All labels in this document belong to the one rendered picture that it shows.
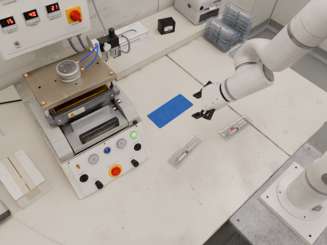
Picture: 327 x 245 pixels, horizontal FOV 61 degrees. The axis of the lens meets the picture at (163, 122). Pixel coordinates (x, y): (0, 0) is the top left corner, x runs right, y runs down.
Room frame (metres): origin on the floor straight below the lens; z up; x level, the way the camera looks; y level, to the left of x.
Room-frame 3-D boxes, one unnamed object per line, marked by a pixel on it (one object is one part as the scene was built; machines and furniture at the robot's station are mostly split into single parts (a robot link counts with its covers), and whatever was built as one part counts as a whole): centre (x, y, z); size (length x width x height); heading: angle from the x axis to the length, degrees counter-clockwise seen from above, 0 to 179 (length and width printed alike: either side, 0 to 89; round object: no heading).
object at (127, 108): (0.71, 0.19, 0.96); 0.26 x 0.05 x 0.07; 41
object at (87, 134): (0.54, 0.22, 0.99); 0.15 x 0.02 x 0.04; 131
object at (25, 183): (0.41, 0.52, 0.80); 0.19 x 0.13 x 0.09; 45
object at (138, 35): (1.26, 0.25, 0.83); 0.23 x 0.12 x 0.07; 134
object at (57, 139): (0.53, 0.40, 0.96); 0.25 x 0.05 x 0.07; 41
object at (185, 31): (1.42, 0.08, 0.77); 0.84 x 0.30 x 0.04; 135
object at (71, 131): (0.64, 0.31, 0.97); 0.30 x 0.22 x 0.08; 41
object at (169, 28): (1.42, 0.04, 0.83); 0.09 x 0.06 x 0.07; 118
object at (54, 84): (0.71, 0.35, 1.08); 0.31 x 0.24 x 0.13; 131
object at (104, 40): (0.92, 0.26, 1.05); 0.15 x 0.05 x 0.15; 131
